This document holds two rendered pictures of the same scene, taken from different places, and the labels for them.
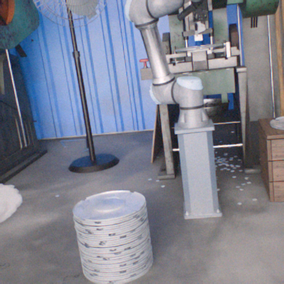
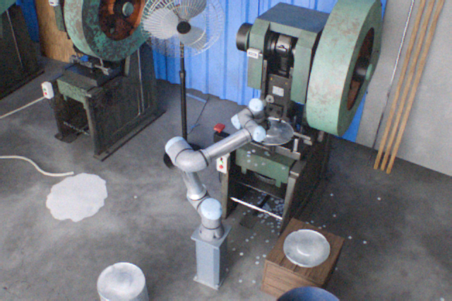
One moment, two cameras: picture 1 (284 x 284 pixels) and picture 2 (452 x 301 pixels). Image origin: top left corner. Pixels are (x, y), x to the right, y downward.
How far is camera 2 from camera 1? 187 cm
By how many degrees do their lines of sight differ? 30
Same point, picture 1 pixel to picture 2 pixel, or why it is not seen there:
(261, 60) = (383, 97)
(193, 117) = (206, 234)
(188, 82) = (205, 213)
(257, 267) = not seen: outside the picture
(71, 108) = (201, 68)
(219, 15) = not seen: hidden behind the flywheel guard
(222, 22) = not seen: hidden behind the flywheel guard
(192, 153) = (202, 252)
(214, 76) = (273, 166)
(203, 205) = (206, 279)
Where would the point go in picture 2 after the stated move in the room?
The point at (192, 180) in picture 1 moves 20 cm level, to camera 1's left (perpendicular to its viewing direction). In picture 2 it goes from (201, 265) to (172, 256)
